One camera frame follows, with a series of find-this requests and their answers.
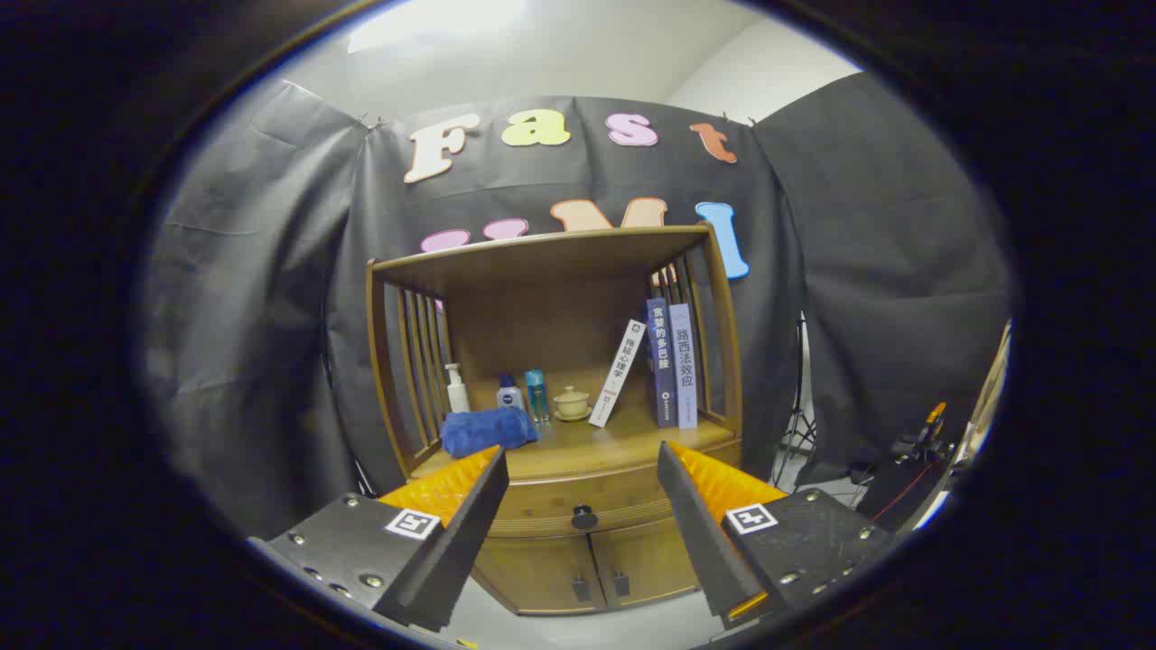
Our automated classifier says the beige slanted board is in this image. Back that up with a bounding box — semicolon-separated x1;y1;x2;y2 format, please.
957;325;1012;470

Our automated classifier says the black tripod stand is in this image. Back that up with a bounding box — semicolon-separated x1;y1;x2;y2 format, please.
772;311;818;488

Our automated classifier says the beige lidded teacup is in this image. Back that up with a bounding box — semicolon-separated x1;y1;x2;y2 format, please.
553;385;593;423

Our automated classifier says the wooden cabinet door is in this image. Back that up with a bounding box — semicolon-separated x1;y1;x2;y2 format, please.
589;519;701;608
470;533;608;617

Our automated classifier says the light purple book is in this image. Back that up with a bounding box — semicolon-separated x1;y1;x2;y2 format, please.
668;303;699;430

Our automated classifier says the blue folded towel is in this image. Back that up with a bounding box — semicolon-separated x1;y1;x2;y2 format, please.
441;407;540;459

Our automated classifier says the black equipment with orange clamp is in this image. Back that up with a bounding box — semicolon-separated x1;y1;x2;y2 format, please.
853;402;972;534

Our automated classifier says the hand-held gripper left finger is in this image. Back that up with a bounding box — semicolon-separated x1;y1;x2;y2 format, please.
248;444;509;633

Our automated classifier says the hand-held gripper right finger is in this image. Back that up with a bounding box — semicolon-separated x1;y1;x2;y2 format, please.
657;441;895;630

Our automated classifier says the white book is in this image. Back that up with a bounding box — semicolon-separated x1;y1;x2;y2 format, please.
589;319;648;428

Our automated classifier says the dark blue book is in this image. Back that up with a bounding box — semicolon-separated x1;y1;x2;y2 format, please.
645;298;678;428

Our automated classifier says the wooden countertop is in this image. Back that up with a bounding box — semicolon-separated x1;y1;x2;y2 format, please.
411;411;737;482

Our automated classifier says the wooden drawer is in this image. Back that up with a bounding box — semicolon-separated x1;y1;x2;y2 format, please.
488;440;743;540

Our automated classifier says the wooden cabinet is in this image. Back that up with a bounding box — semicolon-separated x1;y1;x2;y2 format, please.
366;226;743;617

